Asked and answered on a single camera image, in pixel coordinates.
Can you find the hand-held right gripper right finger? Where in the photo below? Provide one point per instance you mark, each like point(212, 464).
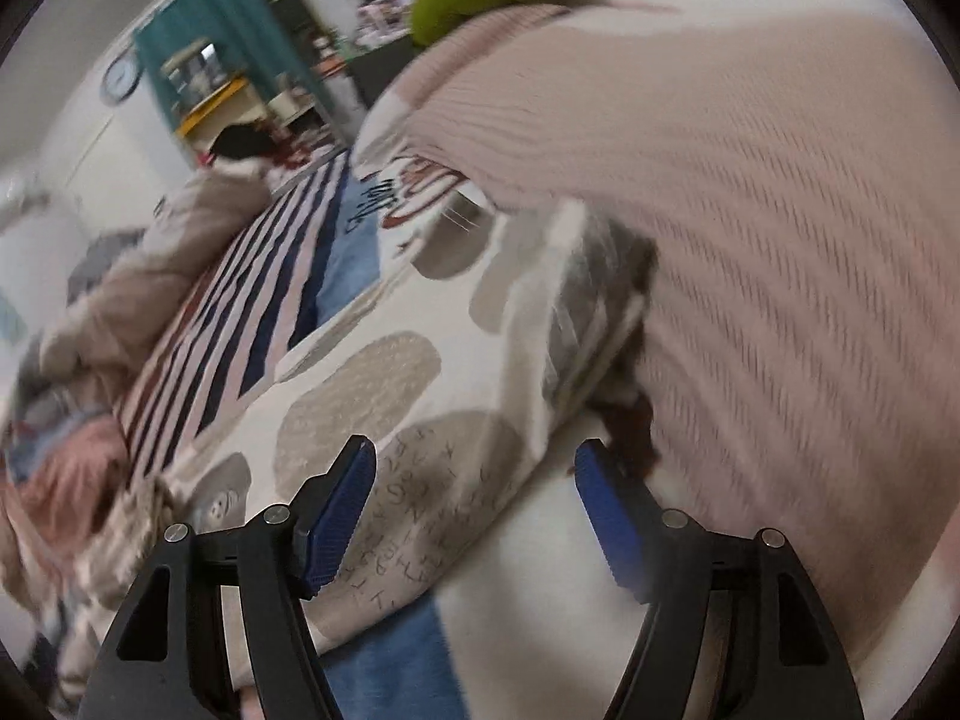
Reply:
point(611, 517)

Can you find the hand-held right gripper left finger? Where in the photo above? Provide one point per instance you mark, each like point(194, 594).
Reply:
point(341, 517)

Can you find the bear-patterned beige blanket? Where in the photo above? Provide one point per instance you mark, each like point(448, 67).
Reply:
point(420, 390)

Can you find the striped bed sheet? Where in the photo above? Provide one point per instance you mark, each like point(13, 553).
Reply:
point(255, 300)

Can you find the pink checked pillow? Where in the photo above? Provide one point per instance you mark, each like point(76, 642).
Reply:
point(60, 487)

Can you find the grey beige quilt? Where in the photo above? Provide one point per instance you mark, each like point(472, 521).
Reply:
point(150, 270)

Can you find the black plush toy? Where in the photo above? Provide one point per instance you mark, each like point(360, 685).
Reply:
point(244, 144)

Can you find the yellow cabinet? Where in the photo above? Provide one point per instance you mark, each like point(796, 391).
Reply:
point(217, 109)

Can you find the dark bookshelf with items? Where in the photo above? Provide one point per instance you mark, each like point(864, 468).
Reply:
point(382, 71)

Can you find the glass display tank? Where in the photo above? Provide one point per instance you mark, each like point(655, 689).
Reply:
point(196, 67)

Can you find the small beige ribbed pillow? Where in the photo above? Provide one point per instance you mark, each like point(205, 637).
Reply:
point(480, 52)

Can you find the teal curtain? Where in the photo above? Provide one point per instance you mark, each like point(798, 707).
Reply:
point(225, 7)

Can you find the round wall clock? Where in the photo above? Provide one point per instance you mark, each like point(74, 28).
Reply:
point(121, 75)

